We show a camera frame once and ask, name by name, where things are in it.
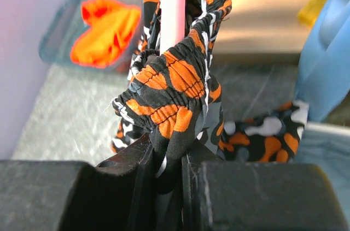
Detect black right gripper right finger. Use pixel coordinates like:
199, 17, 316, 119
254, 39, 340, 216
182, 141, 347, 230

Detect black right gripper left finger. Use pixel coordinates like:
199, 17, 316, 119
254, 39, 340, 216
1, 135, 154, 230

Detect camouflage patterned shorts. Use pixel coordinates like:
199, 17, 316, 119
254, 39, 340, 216
112, 0, 308, 195

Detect pink hanger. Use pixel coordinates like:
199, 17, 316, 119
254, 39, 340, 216
160, 0, 185, 54

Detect light blue shorts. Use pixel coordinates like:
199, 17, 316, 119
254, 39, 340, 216
294, 0, 349, 122

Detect orange shorts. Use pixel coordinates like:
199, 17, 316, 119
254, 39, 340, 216
70, 0, 142, 69

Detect yellow shorts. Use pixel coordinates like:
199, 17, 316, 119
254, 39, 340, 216
297, 0, 327, 28

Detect grey-blue cloth in basket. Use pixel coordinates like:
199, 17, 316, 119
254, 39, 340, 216
294, 122, 349, 221

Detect teal plastic bin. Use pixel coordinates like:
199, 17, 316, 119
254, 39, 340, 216
38, 0, 143, 69

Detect wooden clothes rack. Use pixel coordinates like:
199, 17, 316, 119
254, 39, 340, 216
213, 0, 309, 64

